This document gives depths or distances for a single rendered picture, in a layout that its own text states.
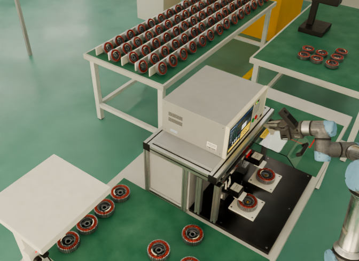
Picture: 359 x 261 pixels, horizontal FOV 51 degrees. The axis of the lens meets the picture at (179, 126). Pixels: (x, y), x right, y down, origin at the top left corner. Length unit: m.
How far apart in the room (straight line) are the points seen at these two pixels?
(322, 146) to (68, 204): 1.16
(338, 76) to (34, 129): 2.86
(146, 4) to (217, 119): 4.29
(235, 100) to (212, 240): 0.72
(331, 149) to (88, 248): 1.27
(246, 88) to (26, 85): 3.15
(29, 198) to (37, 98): 2.85
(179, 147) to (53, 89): 2.81
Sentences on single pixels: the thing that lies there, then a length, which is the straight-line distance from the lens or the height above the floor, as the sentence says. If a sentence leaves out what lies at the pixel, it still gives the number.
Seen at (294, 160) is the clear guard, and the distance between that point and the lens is 2.11.
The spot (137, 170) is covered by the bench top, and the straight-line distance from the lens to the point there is 2.34.
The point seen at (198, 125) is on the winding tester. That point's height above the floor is 1.25.
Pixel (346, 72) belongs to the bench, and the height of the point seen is 0.75.
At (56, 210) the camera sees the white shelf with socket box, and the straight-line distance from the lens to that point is 1.61.
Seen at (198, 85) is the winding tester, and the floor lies 1.32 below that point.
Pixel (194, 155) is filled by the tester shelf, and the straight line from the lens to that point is 1.90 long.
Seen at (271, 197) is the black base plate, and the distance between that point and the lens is 2.25.
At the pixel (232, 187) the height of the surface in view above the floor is 0.87.
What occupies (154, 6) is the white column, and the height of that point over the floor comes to 0.27.
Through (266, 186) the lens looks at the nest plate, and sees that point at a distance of 2.27.
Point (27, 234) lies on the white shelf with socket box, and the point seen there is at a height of 1.20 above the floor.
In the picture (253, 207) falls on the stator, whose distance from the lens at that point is 2.11.
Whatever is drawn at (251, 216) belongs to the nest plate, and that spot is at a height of 0.78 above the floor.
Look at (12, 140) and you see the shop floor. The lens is 3.95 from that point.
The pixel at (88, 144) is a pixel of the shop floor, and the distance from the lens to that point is 3.70.
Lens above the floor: 2.42
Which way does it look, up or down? 39 degrees down
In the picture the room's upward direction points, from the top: 2 degrees clockwise
